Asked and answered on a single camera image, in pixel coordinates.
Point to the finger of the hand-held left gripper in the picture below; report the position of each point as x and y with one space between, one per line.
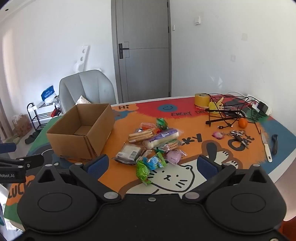
30 160
7 148

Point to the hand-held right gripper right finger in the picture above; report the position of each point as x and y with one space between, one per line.
205 165

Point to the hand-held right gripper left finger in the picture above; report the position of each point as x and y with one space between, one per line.
99 163

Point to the clear-wrapped cake packet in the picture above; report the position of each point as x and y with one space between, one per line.
128 154

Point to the brown cardboard box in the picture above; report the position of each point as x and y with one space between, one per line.
67 141

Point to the red snack packet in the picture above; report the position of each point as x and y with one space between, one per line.
157 131

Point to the orange snack packet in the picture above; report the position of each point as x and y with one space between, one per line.
146 126

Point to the dark slippers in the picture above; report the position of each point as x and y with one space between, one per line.
32 138

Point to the brown floor bag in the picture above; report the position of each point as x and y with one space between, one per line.
22 126

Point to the pink round snack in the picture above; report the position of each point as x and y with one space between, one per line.
174 157

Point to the small biscuit packet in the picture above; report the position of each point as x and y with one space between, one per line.
172 145

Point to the bright green snack packet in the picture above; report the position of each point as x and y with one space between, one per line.
142 172

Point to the black metal shoe rack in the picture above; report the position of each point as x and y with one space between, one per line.
37 115

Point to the bunch of keys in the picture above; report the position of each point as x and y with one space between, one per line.
238 135

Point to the long biscuit packet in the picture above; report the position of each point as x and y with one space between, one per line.
141 135

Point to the blue candy packet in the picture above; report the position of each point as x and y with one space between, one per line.
155 161

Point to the purple white snack packet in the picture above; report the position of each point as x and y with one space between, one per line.
161 138

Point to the orange fruit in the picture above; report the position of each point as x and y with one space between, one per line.
243 123

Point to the dark green snack packet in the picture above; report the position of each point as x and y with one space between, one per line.
162 124

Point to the white dotted pillow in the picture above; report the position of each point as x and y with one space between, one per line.
82 100

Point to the yellow tape roll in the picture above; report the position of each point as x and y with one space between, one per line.
201 100

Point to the blue plastic bag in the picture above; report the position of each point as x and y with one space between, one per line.
48 92

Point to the black peeler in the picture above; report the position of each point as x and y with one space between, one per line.
274 144

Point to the grey padded chair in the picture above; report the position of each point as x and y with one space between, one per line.
97 85

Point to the white power strip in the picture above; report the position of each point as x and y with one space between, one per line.
251 97

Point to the black charger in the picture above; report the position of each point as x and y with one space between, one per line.
263 106

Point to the grey door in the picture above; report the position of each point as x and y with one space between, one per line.
143 69

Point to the white foam board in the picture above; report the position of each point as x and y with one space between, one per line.
81 58

